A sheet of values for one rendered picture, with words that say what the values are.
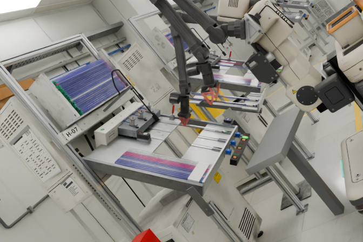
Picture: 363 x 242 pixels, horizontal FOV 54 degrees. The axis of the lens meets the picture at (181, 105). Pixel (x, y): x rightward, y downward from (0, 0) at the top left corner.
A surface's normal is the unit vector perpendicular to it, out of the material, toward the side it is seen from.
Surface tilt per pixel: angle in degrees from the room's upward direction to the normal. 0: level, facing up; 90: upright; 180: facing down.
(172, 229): 90
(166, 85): 90
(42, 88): 90
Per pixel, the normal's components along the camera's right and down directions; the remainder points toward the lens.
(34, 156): -0.40, 0.38
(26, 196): 0.67, -0.52
